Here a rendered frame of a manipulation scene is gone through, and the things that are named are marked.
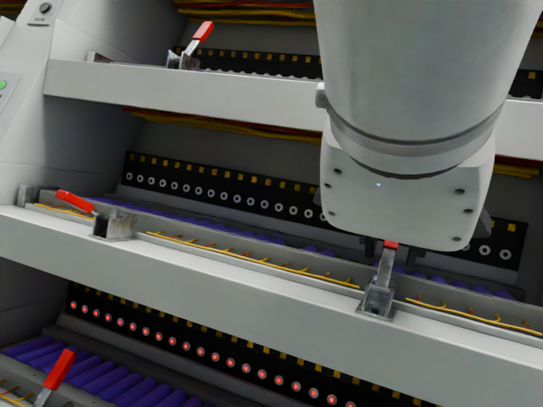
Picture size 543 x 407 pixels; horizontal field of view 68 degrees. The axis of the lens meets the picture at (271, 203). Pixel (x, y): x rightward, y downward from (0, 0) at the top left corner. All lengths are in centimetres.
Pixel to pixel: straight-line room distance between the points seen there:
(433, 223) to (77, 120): 50
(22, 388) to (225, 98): 37
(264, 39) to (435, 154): 57
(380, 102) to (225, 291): 23
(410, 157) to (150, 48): 60
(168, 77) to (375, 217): 29
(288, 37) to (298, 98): 34
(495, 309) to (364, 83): 27
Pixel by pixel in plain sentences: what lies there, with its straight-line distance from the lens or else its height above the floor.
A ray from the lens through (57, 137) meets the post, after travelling 61.
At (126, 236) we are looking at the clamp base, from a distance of 44.
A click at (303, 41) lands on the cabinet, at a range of 71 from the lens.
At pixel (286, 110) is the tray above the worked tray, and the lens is 40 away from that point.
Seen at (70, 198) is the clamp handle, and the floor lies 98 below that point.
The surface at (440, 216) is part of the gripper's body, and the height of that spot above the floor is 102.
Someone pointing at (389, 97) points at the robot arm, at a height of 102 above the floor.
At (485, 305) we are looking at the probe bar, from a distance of 39.
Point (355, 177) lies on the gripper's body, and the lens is 24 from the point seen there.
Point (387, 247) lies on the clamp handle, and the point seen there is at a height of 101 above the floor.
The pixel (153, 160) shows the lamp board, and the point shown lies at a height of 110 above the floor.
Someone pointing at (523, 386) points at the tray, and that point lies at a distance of 33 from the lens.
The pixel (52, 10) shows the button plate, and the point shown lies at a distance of 66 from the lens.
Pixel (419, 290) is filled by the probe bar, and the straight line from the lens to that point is 38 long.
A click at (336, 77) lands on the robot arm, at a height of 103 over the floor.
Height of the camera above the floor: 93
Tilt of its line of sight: 16 degrees up
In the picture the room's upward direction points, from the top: 18 degrees clockwise
